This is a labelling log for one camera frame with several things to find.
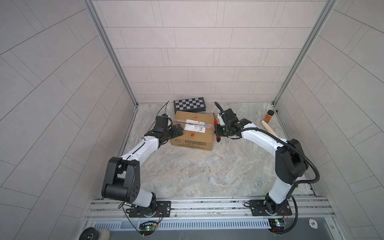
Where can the green circuit board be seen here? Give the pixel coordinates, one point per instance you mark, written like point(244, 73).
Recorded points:
point(149, 226)
point(277, 225)

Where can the black wheel roller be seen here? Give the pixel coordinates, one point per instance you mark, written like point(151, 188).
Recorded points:
point(90, 234)

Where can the brown cardboard express box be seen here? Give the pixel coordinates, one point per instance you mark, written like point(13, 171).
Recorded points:
point(198, 131)

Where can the brown spice jar black lid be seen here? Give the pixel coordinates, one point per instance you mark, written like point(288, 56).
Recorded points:
point(268, 116)

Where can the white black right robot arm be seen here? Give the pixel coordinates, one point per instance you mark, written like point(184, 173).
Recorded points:
point(290, 162)

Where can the wooden rolling pin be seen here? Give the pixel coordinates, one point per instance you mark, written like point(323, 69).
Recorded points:
point(268, 128)

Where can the white round sticker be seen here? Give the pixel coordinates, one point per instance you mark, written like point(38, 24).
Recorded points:
point(313, 224)

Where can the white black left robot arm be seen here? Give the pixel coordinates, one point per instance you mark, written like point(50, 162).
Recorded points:
point(122, 180)

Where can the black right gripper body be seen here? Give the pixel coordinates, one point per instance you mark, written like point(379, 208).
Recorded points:
point(223, 130)

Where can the black white chessboard case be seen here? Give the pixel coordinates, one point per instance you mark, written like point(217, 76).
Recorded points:
point(192, 105)

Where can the aluminium mounting rail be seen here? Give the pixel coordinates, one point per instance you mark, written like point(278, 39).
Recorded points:
point(303, 206)

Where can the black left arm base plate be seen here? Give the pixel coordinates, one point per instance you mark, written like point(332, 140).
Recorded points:
point(160, 209)

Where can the red utility knife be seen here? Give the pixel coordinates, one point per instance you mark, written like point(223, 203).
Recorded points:
point(216, 127)

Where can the left green circuit board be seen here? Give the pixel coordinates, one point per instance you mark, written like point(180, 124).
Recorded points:
point(149, 226)

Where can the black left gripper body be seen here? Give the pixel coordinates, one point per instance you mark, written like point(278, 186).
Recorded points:
point(171, 133)

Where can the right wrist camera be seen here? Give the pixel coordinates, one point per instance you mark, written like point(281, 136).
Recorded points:
point(220, 120)

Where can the right green circuit board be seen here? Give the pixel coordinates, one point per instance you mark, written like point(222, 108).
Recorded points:
point(277, 225)

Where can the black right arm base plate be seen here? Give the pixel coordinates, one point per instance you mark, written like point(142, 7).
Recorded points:
point(268, 208)

